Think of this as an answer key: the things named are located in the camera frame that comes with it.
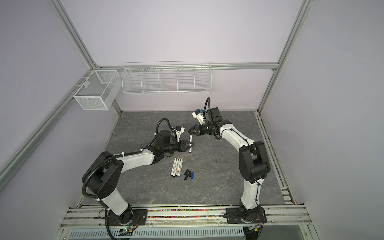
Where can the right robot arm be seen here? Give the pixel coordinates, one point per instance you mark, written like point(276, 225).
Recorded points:
point(254, 163)

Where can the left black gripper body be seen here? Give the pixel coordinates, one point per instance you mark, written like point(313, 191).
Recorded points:
point(173, 146)

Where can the white vented cable duct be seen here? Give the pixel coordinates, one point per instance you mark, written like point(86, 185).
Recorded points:
point(158, 233)

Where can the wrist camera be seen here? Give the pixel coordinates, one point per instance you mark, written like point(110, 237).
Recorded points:
point(177, 132)
point(199, 115)

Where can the white mesh box basket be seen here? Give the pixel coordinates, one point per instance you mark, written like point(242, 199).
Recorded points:
point(99, 90)

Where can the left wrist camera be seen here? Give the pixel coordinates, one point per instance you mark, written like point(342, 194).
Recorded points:
point(177, 132)

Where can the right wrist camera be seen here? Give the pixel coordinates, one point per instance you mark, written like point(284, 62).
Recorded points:
point(199, 115)

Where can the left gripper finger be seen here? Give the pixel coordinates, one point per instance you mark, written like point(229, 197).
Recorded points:
point(188, 149)
point(187, 143)

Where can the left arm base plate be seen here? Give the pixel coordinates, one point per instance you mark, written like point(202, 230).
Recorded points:
point(135, 217)

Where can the white marker pen blue tip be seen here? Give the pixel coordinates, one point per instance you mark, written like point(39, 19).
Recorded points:
point(180, 167)

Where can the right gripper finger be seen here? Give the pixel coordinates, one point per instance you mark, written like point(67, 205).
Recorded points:
point(195, 128)
point(194, 133)

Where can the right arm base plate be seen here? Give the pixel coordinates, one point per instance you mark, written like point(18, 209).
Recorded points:
point(240, 215)

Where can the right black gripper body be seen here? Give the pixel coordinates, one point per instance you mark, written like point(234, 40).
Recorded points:
point(206, 129)

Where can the white wire wall basket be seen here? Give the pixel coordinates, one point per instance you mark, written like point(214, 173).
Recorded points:
point(167, 77)

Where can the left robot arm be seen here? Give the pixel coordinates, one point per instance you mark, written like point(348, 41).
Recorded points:
point(101, 179)

